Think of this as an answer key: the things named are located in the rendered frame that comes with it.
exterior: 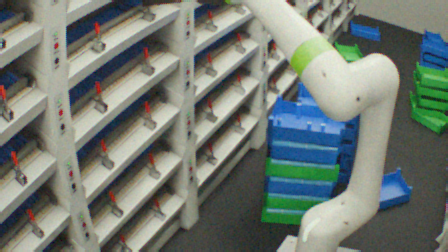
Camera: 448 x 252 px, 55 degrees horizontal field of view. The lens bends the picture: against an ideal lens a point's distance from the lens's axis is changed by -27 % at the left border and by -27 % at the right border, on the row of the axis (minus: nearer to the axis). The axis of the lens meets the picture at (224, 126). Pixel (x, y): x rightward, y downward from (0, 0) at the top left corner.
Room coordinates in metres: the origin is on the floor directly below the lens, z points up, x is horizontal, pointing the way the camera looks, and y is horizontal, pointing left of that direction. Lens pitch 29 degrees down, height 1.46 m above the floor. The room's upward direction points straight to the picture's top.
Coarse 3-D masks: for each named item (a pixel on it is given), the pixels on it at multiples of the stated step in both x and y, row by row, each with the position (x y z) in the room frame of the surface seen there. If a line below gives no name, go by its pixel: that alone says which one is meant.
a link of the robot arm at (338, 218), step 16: (320, 208) 1.08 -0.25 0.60; (336, 208) 1.07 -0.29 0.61; (352, 208) 1.07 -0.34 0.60; (304, 224) 1.04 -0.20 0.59; (320, 224) 1.02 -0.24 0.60; (336, 224) 1.02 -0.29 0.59; (352, 224) 1.04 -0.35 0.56; (304, 240) 1.02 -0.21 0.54; (320, 240) 0.99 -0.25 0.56; (336, 240) 1.01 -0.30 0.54
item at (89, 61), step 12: (156, 12) 1.65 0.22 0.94; (168, 12) 1.67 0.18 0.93; (132, 24) 1.54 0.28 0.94; (144, 24) 1.55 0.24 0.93; (156, 24) 1.60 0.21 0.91; (120, 36) 1.45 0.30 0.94; (132, 36) 1.47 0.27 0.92; (144, 36) 1.55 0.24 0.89; (108, 48) 1.37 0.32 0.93; (120, 48) 1.43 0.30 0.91; (84, 60) 1.28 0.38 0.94; (96, 60) 1.31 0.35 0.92; (108, 60) 1.38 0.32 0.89; (72, 72) 1.21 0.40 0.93; (84, 72) 1.26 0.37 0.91; (72, 84) 1.21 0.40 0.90
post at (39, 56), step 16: (32, 0) 1.12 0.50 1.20; (48, 0) 1.11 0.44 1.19; (64, 0) 1.17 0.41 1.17; (48, 16) 1.11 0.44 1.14; (64, 16) 1.17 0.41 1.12; (48, 32) 1.11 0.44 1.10; (64, 32) 1.17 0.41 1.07; (32, 48) 1.12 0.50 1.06; (48, 48) 1.11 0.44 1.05; (64, 48) 1.17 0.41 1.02; (32, 64) 1.12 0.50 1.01; (48, 64) 1.11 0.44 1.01; (64, 64) 1.17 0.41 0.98; (64, 80) 1.17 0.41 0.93; (48, 96) 1.10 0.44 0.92; (64, 96) 1.16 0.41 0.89; (48, 112) 1.10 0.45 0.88; (48, 128) 1.10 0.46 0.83; (64, 144) 1.14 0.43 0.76; (64, 176) 1.11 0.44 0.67; (80, 176) 1.18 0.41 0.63; (64, 192) 1.09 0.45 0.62; (80, 192) 1.16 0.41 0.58; (80, 208) 1.14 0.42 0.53; (80, 240) 1.10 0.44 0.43; (96, 240) 1.17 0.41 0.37
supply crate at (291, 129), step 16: (272, 112) 1.87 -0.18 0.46; (288, 112) 1.96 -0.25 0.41; (304, 112) 1.95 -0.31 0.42; (320, 112) 1.93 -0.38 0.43; (272, 128) 1.78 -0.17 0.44; (288, 128) 1.76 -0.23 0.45; (304, 128) 1.85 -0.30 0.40; (336, 128) 1.85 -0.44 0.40; (320, 144) 1.73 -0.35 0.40; (336, 144) 1.72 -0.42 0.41
